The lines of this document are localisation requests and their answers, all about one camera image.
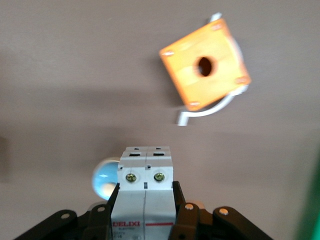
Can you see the white red circuit breaker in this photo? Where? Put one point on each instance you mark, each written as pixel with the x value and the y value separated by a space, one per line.
pixel 143 207

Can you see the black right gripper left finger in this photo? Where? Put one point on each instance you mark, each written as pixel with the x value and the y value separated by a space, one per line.
pixel 95 225

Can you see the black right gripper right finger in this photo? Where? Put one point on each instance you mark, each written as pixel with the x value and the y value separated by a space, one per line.
pixel 190 222

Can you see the green plastic tray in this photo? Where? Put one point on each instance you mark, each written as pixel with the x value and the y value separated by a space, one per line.
pixel 312 212

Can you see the orange button box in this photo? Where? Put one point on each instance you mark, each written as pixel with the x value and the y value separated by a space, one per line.
pixel 207 42

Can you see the light blue dome button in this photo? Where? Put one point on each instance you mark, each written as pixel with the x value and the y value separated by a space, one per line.
pixel 105 177

